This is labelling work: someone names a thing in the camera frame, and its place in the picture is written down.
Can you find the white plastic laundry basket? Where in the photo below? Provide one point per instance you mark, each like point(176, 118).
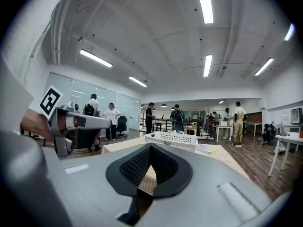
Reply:
point(170, 141)

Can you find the white and yellow book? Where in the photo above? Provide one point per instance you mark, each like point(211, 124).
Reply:
point(206, 148)

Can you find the black round bin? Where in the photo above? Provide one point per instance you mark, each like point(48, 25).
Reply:
point(179, 126)

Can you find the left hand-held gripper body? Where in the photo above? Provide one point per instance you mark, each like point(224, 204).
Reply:
point(50, 102)

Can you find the wooden top table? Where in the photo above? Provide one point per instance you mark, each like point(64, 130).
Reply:
point(190, 127)

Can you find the black pendant lamp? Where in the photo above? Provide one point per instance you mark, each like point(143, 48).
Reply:
point(163, 105)

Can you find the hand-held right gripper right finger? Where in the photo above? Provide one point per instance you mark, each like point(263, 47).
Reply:
point(208, 193)

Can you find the white table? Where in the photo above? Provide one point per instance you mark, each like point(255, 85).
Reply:
point(290, 137)
point(222, 126)
point(253, 124)

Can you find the grey tripod stand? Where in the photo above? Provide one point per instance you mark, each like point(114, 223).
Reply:
point(207, 126)

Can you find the long ceiling light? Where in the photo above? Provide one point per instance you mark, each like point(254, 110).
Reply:
point(207, 65)
point(289, 32)
point(95, 58)
point(137, 81)
point(264, 67)
point(204, 3)

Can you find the black metal railing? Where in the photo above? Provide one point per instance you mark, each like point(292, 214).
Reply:
point(161, 120)

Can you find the white desk lamp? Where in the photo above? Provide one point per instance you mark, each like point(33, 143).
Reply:
point(284, 116)

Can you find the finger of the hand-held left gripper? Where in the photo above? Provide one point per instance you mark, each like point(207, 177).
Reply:
point(94, 123)

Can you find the black office chair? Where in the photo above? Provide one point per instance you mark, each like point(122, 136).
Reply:
point(122, 124)

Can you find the white flowers in pot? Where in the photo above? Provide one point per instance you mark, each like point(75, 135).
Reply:
point(177, 132)

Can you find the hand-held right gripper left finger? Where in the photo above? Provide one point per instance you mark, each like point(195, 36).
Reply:
point(90, 181)

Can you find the black monitor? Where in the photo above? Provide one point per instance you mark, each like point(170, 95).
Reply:
point(296, 116)

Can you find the person's light grey shirt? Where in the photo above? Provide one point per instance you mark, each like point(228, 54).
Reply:
point(16, 55)

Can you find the person's left forearm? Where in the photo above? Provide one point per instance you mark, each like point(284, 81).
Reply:
point(35, 124)

